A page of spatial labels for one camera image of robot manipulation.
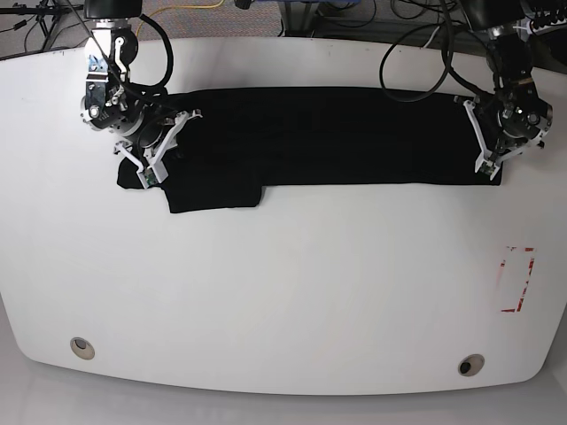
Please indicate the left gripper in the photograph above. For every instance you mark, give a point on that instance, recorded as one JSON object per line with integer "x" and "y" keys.
{"x": 502, "y": 136}

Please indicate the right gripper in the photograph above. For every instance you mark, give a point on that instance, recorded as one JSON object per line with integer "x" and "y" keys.
{"x": 152, "y": 132}

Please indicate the black T-shirt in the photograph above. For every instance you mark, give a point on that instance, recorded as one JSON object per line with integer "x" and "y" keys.
{"x": 250, "y": 139}

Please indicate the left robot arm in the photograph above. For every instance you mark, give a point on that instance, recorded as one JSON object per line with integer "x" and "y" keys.
{"x": 509, "y": 56}

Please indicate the white power strip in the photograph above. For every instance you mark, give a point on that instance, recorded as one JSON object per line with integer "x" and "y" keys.
{"x": 544, "y": 23}

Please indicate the red tape rectangle marking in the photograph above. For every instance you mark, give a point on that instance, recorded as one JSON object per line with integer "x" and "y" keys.
{"x": 514, "y": 275}

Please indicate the black tripod stand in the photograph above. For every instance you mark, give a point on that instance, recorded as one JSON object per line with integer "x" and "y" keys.
{"x": 44, "y": 16}

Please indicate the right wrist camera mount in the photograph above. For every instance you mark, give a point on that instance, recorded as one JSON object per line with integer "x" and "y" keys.
{"x": 149, "y": 166}

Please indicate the left table cable grommet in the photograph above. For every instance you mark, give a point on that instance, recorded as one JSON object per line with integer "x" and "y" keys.
{"x": 82, "y": 348}

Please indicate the table cable grommet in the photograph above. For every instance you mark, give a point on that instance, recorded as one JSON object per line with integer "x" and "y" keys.
{"x": 82, "y": 348}
{"x": 471, "y": 365}

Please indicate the right table cable grommet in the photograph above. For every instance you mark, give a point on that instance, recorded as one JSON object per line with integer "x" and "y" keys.
{"x": 471, "y": 365}

